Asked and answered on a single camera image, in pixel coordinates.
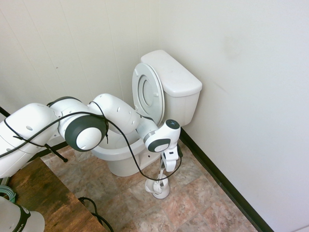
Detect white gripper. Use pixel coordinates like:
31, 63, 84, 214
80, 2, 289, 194
161, 145, 181, 173

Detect white toilet brush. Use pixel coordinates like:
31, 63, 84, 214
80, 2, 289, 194
153, 158, 168, 194

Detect white toilet brush holder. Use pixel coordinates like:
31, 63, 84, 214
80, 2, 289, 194
144, 177, 170, 200

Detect white toilet bowl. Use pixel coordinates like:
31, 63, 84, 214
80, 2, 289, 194
91, 130, 168, 177

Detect white toilet tank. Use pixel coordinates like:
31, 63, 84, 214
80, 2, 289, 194
163, 88, 202, 127

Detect white toilet seat with lid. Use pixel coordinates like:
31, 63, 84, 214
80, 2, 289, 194
131, 62, 166, 127

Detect white toilet tank lid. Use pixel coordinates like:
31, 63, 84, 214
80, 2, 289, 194
140, 49, 203, 98

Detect dark wooden table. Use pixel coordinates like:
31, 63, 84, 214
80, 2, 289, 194
6, 156, 107, 232

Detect thin black camera cable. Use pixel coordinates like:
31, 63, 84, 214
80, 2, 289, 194
3, 101, 184, 181

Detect thick black power cable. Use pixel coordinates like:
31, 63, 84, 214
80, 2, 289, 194
78, 196, 114, 232

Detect green coiled cable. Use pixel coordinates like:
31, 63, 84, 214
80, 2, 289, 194
0, 184, 17, 206

